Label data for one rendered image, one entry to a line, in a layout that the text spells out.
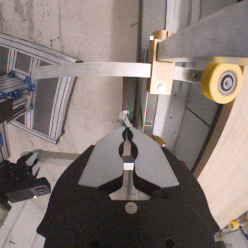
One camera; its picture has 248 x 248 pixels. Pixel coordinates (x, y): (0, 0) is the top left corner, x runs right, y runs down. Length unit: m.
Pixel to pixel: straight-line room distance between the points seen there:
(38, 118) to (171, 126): 1.13
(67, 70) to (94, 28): 0.89
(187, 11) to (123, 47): 0.67
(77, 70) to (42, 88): 0.85
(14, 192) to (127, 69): 0.38
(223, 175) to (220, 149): 0.14
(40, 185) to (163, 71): 0.38
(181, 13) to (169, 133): 0.51
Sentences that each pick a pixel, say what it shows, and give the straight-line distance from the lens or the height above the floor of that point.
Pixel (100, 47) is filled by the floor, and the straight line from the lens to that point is 1.12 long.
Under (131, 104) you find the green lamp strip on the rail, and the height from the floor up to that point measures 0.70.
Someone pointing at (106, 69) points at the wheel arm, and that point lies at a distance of 0.27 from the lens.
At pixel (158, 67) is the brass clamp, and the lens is 0.26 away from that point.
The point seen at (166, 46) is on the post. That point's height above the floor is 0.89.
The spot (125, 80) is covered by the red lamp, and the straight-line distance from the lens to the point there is 0.39.
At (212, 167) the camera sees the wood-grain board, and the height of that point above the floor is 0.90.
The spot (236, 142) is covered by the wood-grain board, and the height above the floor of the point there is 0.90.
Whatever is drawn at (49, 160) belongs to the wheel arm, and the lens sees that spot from 0.41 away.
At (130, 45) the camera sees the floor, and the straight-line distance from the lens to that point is 1.10.
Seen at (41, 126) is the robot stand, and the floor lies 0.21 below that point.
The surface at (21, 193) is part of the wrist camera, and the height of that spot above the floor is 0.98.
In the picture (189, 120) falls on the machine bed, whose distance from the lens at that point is 0.54.
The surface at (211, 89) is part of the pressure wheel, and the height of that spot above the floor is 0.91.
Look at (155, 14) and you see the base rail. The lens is 0.43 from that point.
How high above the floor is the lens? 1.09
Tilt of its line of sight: 62 degrees down
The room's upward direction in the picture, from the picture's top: 180 degrees clockwise
